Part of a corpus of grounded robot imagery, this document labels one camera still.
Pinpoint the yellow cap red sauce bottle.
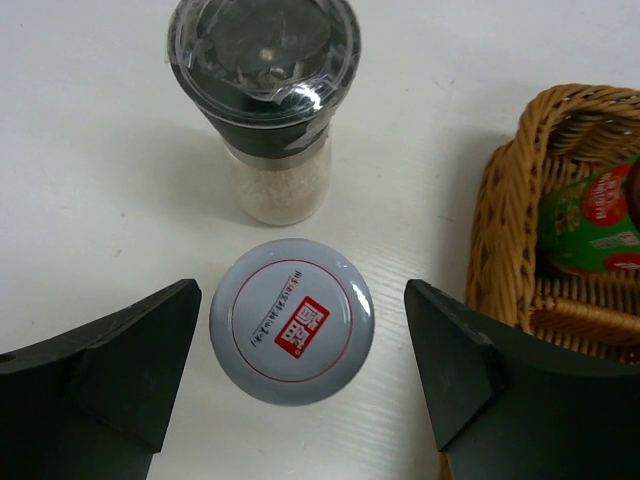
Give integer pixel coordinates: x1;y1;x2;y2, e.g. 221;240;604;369
537;156;639;275

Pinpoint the brown wicker divided basket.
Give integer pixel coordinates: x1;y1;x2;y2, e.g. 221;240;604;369
437;83;640;480

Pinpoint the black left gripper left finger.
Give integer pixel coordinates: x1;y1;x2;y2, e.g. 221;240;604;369
1;279;202;479

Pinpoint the white lid pepper jar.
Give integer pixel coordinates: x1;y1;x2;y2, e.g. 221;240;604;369
209;238;375;406

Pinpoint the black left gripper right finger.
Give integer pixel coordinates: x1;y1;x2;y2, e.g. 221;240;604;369
404;280;639;479

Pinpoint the dark lid spice jar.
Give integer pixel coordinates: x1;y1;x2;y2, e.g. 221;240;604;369
166;1;362;226

